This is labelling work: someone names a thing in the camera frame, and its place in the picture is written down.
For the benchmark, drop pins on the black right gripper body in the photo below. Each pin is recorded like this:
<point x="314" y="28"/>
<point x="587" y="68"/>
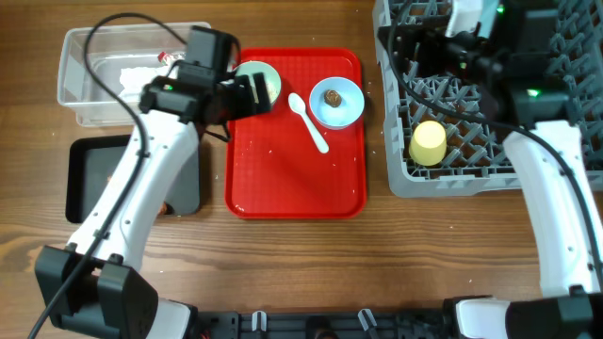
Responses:
<point x="393" y="36"/>

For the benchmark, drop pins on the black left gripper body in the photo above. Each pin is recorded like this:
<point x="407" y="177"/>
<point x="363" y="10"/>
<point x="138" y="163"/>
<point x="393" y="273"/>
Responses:
<point x="236" y="98"/>

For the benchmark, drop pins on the green rice bowl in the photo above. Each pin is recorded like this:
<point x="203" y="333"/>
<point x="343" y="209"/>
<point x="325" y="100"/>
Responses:
<point x="272" y="78"/>

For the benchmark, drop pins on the red snack wrapper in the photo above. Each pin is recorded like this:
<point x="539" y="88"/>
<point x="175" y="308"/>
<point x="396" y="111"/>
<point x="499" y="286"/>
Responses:
<point x="167" y="59"/>

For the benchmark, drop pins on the brown food ball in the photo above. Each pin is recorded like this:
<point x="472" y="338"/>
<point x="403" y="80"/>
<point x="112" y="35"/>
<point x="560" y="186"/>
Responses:
<point x="332" y="98"/>

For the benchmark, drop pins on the yellow plastic cup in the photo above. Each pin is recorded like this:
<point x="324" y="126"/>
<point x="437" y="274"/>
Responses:
<point x="428" y="144"/>

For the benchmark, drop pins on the white napkin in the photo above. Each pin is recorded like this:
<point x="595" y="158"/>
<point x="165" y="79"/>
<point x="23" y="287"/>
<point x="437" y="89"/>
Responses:
<point x="133" y="80"/>

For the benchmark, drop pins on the small light blue bowl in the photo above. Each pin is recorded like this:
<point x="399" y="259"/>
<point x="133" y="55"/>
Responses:
<point x="347" y="113"/>

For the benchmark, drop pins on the orange carrot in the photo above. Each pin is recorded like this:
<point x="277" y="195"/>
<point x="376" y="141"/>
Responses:
<point x="163" y="209"/>

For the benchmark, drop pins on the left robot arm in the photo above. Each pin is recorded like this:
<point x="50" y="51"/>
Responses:
<point x="93" y="284"/>

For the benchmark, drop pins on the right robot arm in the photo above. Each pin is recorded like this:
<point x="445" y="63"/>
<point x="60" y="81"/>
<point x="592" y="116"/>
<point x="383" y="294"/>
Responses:
<point x="503" y="47"/>

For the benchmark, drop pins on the grey dishwasher rack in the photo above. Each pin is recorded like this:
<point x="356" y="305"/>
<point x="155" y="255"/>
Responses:
<point x="475" y="161"/>

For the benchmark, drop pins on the white plastic spoon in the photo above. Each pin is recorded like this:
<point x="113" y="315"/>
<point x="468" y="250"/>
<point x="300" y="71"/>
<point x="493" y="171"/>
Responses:
<point x="298" y="106"/>

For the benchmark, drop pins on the red plastic tray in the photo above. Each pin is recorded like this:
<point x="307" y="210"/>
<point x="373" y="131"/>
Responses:
<point x="273" y="167"/>

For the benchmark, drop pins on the clear plastic bin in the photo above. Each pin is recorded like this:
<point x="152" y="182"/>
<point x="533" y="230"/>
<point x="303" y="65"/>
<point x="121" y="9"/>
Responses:
<point x="112" y="48"/>

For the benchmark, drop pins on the black tray bin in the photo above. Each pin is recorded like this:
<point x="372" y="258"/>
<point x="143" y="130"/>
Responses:
<point x="92" y="161"/>

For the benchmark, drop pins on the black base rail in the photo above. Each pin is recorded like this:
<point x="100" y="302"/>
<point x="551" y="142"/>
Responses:
<point x="420" y="324"/>

